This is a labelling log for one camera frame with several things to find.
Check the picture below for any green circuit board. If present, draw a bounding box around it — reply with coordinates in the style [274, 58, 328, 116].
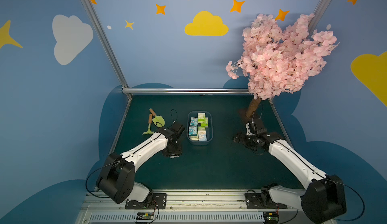
[263, 212, 279, 224]
[136, 212, 154, 222]

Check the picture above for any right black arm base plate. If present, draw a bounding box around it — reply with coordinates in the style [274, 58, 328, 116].
[244, 191, 288, 209]

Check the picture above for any right green circuit board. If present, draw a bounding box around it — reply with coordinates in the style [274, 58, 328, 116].
[263, 212, 279, 224]

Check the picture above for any green tissue pack in box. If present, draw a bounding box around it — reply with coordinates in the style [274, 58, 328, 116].
[200, 118, 209, 128]

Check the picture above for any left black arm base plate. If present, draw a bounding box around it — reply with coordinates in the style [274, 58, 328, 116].
[125, 192, 167, 210]

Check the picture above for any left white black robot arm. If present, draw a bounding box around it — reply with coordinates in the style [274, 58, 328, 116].
[96, 123, 185, 204]

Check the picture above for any pink blossom artificial tree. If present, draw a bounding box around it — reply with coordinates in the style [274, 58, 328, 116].
[226, 14, 337, 119]

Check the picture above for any green trowel wooden handle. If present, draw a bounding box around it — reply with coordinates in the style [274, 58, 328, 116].
[149, 109, 165, 128]

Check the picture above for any aluminium back frame bar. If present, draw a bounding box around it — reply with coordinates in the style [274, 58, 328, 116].
[123, 88, 249, 95]

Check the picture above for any aluminium front rail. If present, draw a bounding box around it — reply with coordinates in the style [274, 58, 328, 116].
[75, 189, 311, 224]

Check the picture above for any green rake wooden handle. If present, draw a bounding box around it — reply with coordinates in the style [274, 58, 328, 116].
[143, 114, 154, 135]

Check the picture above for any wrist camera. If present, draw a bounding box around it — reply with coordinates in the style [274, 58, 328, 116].
[169, 122, 185, 138]
[246, 119, 268, 136]

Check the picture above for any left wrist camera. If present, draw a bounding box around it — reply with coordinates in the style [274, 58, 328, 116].
[169, 122, 185, 138]

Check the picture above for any blue cartoon tissue pack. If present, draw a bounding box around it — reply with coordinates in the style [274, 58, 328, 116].
[188, 126, 198, 136]
[189, 117, 198, 127]

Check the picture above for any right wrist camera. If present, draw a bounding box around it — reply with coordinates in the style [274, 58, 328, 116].
[246, 119, 268, 136]

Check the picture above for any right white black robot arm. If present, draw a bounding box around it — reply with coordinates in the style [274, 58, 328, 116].
[233, 133, 347, 224]

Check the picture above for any left green circuit board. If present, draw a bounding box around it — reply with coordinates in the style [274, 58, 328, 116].
[136, 212, 154, 222]

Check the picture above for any green white tissue pack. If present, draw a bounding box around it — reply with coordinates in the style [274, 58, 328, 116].
[198, 113, 206, 123]

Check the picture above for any blue plastic storage box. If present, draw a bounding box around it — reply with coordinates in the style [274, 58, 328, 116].
[187, 111, 214, 145]

